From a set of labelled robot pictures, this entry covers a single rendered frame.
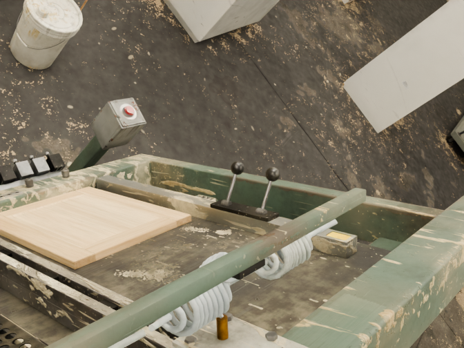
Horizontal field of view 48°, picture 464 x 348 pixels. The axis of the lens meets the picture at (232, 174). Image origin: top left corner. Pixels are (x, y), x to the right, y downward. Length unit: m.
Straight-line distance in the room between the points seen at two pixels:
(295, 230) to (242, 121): 3.19
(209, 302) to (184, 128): 2.88
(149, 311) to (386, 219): 0.98
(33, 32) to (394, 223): 2.17
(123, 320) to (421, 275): 0.58
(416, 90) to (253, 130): 1.69
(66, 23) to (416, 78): 3.06
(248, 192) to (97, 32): 2.17
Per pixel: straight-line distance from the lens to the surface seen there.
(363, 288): 0.89
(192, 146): 3.44
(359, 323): 0.80
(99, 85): 3.33
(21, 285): 1.15
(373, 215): 1.44
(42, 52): 3.09
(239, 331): 0.76
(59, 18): 3.01
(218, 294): 0.66
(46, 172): 1.97
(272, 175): 1.35
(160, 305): 0.54
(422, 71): 4.88
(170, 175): 1.90
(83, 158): 2.27
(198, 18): 3.96
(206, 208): 1.46
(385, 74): 4.98
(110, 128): 2.03
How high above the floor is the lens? 2.38
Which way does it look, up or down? 43 degrees down
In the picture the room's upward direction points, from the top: 53 degrees clockwise
